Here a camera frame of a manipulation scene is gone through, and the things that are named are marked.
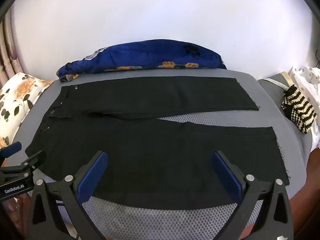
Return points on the black pants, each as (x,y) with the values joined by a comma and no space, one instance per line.
(155,155)

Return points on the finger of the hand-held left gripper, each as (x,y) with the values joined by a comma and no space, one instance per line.
(32,161)
(11,150)

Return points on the black and cream striped knit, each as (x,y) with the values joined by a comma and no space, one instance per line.
(298,112)

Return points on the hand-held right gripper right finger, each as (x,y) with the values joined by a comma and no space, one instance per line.
(226,177)

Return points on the white floral pillow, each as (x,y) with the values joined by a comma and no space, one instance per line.
(17,97)

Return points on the pink patterned curtain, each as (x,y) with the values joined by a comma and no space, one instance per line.
(7,55)

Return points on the grey mesh bed mat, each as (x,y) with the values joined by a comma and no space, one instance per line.
(155,220)

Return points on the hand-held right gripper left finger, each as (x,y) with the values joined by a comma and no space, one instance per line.
(91,177)

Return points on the blue printed blanket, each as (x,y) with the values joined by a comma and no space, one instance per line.
(150,55)

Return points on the white dotted cloth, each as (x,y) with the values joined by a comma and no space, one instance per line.
(308,82)

